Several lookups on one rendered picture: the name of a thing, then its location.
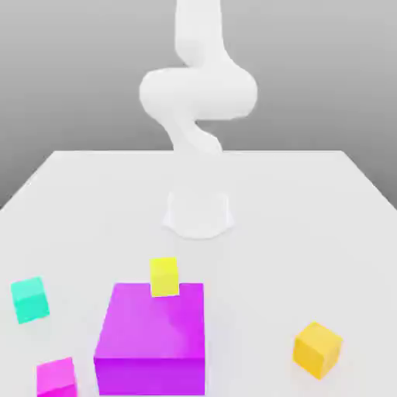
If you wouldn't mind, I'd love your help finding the small yellow cube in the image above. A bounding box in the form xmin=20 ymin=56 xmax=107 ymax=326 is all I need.
xmin=149 ymin=256 xmax=181 ymax=298

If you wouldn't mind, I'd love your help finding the small orange cube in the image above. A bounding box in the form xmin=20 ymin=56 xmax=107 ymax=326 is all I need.
xmin=292 ymin=321 xmax=344 ymax=381

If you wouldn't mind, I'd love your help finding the small teal cube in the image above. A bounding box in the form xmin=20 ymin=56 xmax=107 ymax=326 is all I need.
xmin=9 ymin=276 xmax=51 ymax=325

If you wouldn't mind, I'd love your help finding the small pink cube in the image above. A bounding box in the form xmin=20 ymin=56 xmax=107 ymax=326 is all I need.
xmin=36 ymin=357 xmax=78 ymax=397

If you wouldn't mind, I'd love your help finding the large purple box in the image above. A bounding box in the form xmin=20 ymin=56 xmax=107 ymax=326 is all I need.
xmin=93 ymin=281 xmax=206 ymax=397

